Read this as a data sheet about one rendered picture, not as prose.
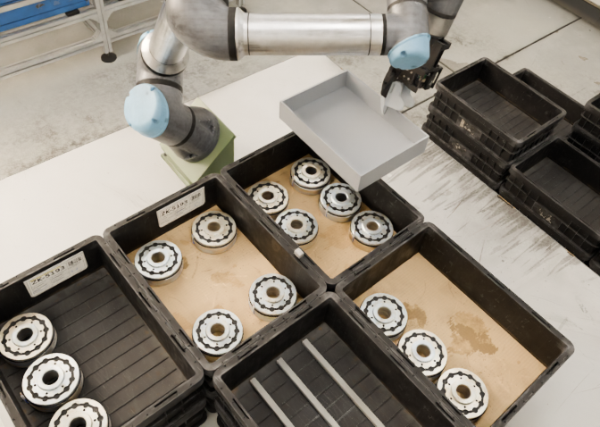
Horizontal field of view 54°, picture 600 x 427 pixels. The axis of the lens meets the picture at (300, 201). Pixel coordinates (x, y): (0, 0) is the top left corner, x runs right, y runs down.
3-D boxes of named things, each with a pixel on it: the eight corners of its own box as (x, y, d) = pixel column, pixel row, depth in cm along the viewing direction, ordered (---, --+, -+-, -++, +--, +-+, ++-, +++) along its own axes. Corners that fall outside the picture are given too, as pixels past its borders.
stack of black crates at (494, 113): (407, 163, 254) (434, 81, 220) (453, 137, 268) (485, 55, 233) (477, 223, 236) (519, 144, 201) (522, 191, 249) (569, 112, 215)
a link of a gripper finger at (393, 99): (390, 127, 129) (408, 91, 124) (371, 113, 132) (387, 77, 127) (398, 125, 132) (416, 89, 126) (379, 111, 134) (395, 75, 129)
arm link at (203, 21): (155, 46, 101) (438, 47, 101) (158, -11, 103) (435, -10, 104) (169, 76, 112) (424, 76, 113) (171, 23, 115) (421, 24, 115)
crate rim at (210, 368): (101, 238, 125) (99, 231, 123) (217, 177, 139) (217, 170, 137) (208, 380, 107) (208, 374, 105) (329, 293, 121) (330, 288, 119)
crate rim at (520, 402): (329, 294, 121) (330, 288, 119) (425, 225, 135) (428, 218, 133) (480, 450, 103) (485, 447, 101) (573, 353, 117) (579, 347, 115)
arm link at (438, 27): (413, 3, 117) (435, 1, 122) (404, 24, 120) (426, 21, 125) (442, 20, 114) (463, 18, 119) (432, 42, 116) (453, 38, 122)
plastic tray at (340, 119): (279, 117, 134) (279, 101, 130) (345, 85, 142) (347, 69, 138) (357, 192, 121) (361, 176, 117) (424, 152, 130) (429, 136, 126)
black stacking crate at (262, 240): (109, 263, 132) (100, 233, 124) (218, 203, 146) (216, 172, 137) (210, 398, 115) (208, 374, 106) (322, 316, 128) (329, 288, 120)
